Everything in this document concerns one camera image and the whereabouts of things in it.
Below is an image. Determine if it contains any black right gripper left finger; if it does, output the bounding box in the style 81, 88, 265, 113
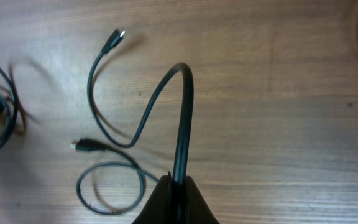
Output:
132, 173, 172, 224

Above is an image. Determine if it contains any thin black usb cable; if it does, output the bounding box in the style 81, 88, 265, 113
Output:
70, 138, 161, 216

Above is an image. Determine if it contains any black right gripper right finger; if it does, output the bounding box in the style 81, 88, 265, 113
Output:
185, 176, 219, 224

